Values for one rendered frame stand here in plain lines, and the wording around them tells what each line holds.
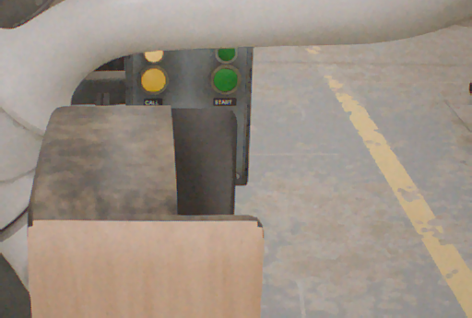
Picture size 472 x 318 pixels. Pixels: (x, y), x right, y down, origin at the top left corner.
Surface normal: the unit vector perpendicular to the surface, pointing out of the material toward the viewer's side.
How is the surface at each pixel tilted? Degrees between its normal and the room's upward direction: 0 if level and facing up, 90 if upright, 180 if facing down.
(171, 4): 62
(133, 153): 4
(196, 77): 90
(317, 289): 0
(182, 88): 90
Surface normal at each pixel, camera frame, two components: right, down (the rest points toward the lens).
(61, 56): 0.10, 0.45
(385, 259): 0.04, -0.93
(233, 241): 0.09, -0.08
